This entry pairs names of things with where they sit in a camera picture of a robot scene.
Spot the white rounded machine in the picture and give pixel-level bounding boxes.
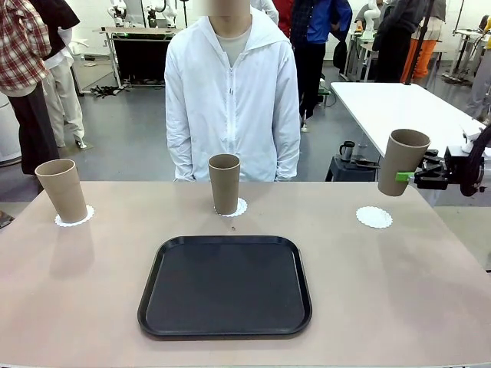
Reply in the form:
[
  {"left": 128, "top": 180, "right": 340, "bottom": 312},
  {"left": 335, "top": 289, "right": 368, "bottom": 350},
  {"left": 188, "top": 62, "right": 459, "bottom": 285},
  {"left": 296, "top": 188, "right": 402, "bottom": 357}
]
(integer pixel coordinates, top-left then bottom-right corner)
[{"left": 0, "top": 91, "right": 22, "bottom": 166}]

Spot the person's left forearm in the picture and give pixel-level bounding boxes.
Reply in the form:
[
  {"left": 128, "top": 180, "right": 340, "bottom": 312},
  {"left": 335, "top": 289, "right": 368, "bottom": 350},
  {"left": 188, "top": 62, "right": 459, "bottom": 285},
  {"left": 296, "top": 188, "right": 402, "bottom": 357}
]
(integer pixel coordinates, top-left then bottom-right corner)
[{"left": 275, "top": 114, "right": 302, "bottom": 181}]

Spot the person in plaid shirt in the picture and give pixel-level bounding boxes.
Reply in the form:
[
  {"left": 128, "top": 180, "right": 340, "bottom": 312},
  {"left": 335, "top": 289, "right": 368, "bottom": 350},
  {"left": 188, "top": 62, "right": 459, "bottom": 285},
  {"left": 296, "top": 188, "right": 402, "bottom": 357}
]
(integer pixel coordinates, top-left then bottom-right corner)
[{"left": 0, "top": 0, "right": 61, "bottom": 176}]

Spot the person in white jacket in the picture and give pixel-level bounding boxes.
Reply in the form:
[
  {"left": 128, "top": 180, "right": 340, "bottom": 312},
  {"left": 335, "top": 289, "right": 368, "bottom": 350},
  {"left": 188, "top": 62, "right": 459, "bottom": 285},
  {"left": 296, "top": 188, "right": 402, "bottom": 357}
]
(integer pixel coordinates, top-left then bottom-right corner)
[{"left": 163, "top": 0, "right": 302, "bottom": 183}]

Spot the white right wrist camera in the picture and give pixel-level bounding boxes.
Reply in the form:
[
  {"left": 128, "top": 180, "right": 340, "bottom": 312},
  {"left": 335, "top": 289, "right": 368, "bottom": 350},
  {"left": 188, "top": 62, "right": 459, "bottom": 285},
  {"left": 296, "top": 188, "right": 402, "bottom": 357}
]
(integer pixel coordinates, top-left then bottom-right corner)
[{"left": 461, "top": 128, "right": 485, "bottom": 154}]

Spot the large white table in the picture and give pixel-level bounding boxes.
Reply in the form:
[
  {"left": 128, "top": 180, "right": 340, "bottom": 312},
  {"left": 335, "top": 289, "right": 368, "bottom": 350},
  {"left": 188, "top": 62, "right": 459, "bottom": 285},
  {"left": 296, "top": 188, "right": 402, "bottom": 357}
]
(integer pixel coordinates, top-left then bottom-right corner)
[{"left": 329, "top": 82, "right": 491, "bottom": 208}]

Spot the black steel travel mug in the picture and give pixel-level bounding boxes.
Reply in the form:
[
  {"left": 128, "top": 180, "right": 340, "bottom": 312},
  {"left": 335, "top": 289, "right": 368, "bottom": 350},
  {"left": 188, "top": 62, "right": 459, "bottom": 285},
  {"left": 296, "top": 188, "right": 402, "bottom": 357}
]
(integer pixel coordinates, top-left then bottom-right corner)
[{"left": 339, "top": 140, "right": 356, "bottom": 163}]

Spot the black plastic tray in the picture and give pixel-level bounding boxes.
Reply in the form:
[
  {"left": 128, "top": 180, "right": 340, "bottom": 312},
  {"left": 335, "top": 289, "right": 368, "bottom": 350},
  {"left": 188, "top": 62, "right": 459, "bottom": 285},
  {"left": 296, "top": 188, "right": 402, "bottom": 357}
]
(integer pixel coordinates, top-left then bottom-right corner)
[{"left": 137, "top": 235, "right": 314, "bottom": 340}]

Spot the black stand pole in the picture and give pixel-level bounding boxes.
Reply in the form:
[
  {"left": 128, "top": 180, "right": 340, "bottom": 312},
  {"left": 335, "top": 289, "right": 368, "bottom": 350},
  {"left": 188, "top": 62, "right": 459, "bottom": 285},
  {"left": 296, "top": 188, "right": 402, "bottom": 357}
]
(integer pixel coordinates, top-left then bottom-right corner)
[{"left": 400, "top": 0, "right": 437, "bottom": 86}]

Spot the small white background robot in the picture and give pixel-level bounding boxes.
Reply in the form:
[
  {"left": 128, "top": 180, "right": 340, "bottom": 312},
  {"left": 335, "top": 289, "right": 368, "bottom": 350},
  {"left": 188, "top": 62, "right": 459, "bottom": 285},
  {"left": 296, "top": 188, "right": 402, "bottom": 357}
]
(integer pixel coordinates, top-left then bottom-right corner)
[
  {"left": 145, "top": 0, "right": 178, "bottom": 28},
  {"left": 108, "top": 0, "right": 127, "bottom": 28}
]

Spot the person in grey trousers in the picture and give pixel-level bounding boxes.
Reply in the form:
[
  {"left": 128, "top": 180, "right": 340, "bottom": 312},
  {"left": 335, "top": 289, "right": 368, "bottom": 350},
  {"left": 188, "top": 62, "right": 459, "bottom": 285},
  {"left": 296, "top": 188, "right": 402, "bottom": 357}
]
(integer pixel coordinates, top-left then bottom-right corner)
[{"left": 466, "top": 49, "right": 491, "bottom": 126}]

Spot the person in dark coat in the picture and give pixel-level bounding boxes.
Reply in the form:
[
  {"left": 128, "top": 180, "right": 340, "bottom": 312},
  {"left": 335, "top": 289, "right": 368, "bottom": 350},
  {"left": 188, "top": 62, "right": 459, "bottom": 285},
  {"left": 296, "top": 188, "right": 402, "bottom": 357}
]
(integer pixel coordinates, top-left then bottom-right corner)
[{"left": 371, "top": 0, "right": 423, "bottom": 84}]

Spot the black step stool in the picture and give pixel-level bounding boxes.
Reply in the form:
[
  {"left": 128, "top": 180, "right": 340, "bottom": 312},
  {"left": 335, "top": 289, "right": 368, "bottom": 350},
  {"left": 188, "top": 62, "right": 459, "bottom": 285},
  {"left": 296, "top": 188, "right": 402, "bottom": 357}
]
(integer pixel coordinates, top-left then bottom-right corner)
[{"left": 325, "top": 155, "right": 381, "bottom": 182}]

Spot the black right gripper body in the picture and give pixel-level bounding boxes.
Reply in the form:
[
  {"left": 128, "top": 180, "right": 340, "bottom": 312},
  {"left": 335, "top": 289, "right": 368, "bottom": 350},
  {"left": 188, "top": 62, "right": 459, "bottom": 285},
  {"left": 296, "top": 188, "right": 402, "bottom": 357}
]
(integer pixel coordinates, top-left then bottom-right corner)
[{"left": 443, "top": 145, "right": 467, "bottom": 189}]

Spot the workbench with black panel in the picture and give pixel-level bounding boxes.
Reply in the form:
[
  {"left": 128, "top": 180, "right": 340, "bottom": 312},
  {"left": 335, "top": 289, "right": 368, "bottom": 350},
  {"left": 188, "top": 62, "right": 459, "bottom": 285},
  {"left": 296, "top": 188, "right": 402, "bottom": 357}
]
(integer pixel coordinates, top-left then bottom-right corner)
[{"left": 101, "top": 25, "right": 185, "bottom": 90}]

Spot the person in black vest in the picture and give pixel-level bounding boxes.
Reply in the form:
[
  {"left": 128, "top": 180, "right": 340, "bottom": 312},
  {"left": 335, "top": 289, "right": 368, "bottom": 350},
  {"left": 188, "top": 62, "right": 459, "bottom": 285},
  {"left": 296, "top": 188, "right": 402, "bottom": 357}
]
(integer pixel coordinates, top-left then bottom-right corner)
[{"left": 29, "top": 0, "right": 86, "bottom": 150}]

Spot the black cable pile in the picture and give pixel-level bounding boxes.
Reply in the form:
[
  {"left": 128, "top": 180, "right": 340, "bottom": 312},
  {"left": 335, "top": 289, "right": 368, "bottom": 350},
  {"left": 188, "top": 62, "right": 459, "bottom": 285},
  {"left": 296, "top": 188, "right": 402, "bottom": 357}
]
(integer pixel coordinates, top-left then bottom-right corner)
[{"left": 90, "top": 84, "right": 130, "bottom": 100}]

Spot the person in blue jacket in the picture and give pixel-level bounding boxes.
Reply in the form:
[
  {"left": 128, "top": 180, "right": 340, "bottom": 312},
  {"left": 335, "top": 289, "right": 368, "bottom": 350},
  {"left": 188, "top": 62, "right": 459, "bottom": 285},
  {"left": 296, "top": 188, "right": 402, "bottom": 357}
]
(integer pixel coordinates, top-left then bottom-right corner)
[{"left": 290, "top": 0, "right": 353, "bottom": 133}]

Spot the person in red top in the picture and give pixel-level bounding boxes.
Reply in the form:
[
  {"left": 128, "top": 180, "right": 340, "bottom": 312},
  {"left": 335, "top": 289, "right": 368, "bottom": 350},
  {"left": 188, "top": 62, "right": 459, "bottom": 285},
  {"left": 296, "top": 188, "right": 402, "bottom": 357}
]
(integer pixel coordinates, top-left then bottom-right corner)
[{"left": 274, "top": 0, "right": 296, "bottom": 39}]

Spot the white background desk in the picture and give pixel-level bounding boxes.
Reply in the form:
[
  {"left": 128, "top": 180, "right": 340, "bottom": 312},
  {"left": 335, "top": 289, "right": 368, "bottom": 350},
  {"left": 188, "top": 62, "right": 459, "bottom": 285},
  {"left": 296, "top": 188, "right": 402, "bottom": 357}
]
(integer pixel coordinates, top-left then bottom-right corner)
[{"left": 440, "top": 28, "right": 491, "bottom": 84}]

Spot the tall brown cup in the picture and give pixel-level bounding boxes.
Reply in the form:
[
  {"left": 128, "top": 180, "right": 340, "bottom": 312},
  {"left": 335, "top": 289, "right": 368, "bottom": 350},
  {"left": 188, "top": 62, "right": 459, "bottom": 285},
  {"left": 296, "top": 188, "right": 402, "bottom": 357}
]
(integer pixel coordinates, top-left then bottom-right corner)
[
  {"left": 207, "top": 153, "right": 242, "bottom": 215},
  {"left": 377, "top": 129, "right": 432, "bottom": 198},
  {"left": 34, "top": 158, "right": 89, "bottom": 224}
]

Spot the person in orange trousers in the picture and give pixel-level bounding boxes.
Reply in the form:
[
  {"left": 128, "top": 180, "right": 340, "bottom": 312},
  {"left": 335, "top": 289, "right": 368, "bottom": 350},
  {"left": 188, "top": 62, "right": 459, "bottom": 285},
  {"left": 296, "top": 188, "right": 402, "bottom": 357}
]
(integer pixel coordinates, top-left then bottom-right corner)
[{"left": 402, "top": 0, "right": 448, "bottom": 80}]

